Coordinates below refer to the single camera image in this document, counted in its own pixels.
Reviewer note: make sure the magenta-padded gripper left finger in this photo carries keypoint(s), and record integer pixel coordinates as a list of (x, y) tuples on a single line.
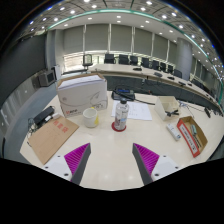
[(76, 158)]

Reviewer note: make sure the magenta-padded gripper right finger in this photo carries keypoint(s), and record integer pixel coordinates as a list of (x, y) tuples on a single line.
[(146, 158)]

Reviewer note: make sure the clear water bottle black cap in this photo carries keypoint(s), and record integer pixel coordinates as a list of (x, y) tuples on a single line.
[(121, 115)]

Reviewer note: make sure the brown paper envelope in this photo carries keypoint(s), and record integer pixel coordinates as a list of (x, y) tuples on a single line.
[(51, 138)]

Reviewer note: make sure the white remote control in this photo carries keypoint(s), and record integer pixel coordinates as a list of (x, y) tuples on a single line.
[(173, 131)]

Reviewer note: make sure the white cup with yellow tag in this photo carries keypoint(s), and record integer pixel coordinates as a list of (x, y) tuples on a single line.
[(89, 117)]

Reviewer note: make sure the red-edged brown cardboard box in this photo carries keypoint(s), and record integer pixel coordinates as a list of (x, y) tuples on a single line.
[(185, 133)]

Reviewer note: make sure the small white charger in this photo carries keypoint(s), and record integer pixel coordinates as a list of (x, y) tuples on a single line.
[(55, 116)]

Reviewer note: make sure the white printed paper sheet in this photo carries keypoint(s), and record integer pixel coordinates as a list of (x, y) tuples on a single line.
[(138, 111)]

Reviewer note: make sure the black marker pen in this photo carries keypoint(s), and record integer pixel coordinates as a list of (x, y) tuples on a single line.
[(171, 113)]

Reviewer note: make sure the dark grey pen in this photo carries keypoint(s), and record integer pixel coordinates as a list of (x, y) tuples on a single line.
[(197, 140)]

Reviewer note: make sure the black power adapter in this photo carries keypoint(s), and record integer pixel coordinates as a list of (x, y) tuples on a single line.
[(43, 115)]

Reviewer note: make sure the small teal case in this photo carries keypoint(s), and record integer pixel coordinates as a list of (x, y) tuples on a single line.
[(193, 129)]

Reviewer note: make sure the open white cardboard box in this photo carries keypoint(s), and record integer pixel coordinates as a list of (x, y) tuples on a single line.
[(163, 103)]

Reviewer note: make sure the white copy paper carton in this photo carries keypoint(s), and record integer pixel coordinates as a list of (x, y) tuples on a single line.
[(80, 96)]

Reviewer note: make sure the black conference microphone console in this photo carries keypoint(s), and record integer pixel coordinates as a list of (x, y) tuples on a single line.
[(122, 94)]

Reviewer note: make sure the long curved conference desk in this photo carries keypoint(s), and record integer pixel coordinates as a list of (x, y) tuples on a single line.
[(140, 83)]

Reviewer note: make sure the black desk microphone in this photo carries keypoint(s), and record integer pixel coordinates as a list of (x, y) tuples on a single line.
[(207, 112)]

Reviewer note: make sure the row of black office chairs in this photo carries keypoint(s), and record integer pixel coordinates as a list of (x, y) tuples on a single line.
[(124, 59)]

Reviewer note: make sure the ceiling lights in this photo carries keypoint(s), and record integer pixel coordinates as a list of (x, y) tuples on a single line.
[(94, 6)]

